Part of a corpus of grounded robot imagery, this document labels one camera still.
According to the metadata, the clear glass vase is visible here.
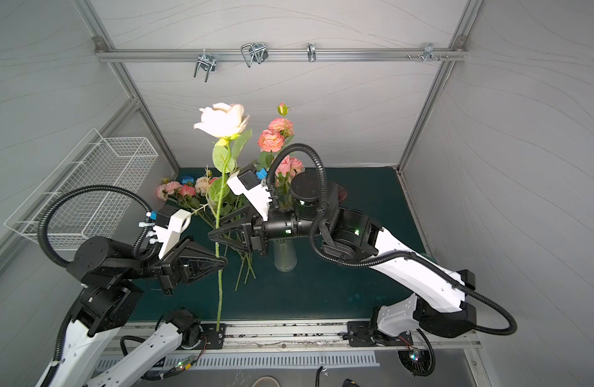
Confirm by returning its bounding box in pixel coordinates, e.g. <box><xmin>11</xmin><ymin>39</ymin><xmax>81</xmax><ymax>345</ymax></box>
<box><xmin>273</xmin><ymin>239</ymin><xmax>297</xmax><ymax>273</ymax></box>

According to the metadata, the cream white rose stem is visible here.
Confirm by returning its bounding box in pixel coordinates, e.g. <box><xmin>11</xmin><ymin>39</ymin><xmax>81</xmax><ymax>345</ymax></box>
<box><xmin>192</xmin><ymin>102</ymin><xmax>253</xmax><ymax>332</ymax></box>

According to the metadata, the pink multi-bloom rose stem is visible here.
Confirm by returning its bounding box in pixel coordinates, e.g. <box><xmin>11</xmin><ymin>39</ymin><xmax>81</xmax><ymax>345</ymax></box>
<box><xmin>275</xmin><ymin>156</ymin><xmax>305</xmax><ymax>210</ymax></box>

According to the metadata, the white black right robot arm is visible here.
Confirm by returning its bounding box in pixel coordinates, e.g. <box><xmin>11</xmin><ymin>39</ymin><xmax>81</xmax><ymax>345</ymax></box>
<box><xmin>208</xmin><ymin>144</ymin><xmax>518</xmax><ymax>377</ymax></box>

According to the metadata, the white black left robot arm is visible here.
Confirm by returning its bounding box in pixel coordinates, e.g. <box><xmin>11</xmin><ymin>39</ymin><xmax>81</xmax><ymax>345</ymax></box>
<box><xmin>37</xmin><ymin>185</ymin><xmax>228</xmax><ymax>386</ymax></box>

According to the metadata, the pink rose flower bunch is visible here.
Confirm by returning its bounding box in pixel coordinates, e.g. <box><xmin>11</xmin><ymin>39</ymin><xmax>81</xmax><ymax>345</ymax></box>
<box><xmin>156</xmin><ymin>169</ymin><xmax>257</xmax><ymax>291</ymax></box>

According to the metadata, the metal hook clamp left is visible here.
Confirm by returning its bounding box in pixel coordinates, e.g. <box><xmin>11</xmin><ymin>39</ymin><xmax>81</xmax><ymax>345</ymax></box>
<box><xmin>193</xmin><ymin>49</ymin><xmax>216</xmax><ymax>82</ymax></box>

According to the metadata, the metal hook clamp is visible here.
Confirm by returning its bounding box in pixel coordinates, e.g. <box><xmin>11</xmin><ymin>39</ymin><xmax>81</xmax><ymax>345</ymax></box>
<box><xmin>193</xmin><ymin>49</ymin><xmax>216</xmax><ymax>82</ymax></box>
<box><xmin>240</xmin><ymin>43</ymin><xmax>269</xmax><ymax>68</ymax></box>

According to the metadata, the metal hook clamp middle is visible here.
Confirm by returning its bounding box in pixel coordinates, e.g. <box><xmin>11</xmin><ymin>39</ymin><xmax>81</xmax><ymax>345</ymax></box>
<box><xmin>240</xmin><ymin>43</ymin><xmax>269</xmax><ymax>68</ymax></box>

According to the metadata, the metal bolt clamp right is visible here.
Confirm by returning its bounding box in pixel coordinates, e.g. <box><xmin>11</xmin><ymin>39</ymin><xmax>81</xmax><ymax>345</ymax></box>
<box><xmin>407</xmin><ymin>43</ymin><xmax>450</xmax><ymax>62</ymax></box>

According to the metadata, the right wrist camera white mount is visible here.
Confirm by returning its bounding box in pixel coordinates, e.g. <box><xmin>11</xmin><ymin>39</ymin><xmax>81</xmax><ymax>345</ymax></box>
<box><xmin>227</xmin><ymin>163</ymin><xmax>271</xmax><ymax>221</ymax></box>

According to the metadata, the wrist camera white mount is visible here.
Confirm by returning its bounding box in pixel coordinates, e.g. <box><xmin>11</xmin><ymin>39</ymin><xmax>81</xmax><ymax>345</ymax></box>
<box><xmin>227</xmin><ymin>163</ymin><xmax>271</xmax><ymax>221</ymax></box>
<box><xmin>138</xmin><ymin>204</ymin><xmax>193</xmax><ymax>261</ymax></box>

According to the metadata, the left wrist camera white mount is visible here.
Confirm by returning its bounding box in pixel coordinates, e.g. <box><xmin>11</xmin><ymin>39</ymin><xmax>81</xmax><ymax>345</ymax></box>
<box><xmin>138</xmin><ymin>204</ymin><xmax>193</xmax><ymax>261</ymax></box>

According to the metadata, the white slotted cable duct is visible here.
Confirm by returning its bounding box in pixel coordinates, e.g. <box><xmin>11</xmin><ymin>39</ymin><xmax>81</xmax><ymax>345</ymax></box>
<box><xmin>95</xmin><ymin>351</ymin><xmax>381</xmax><ymax>372</ymax></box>

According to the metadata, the white wire basket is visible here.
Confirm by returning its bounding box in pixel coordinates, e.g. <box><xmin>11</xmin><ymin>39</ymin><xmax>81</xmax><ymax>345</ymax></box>
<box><xmin>5</xmin><ymin>128</ymin><xmax>158</xmax><ymax>251</ymax></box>

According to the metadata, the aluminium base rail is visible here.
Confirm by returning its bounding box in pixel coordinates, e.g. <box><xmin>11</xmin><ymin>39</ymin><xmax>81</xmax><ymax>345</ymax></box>
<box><xmin>103</xmin><ymin>318</ymin><xmax>482</xmax><ymax>352</ymax></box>

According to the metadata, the aluminium crossbar rail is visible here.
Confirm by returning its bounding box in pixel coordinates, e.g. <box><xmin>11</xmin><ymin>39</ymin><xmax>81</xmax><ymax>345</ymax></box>
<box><xmin>95</xmin><ymin>46</ymin><xmax>469</xmax><ymax>64</ymax></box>

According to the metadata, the metal ring clamp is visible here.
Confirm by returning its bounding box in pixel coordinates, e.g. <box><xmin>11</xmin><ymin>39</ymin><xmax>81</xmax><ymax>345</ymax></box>
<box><xmin>306</xmin><ymin>43</ymin><xmax>316</xmax><ymax>63</ymax></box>

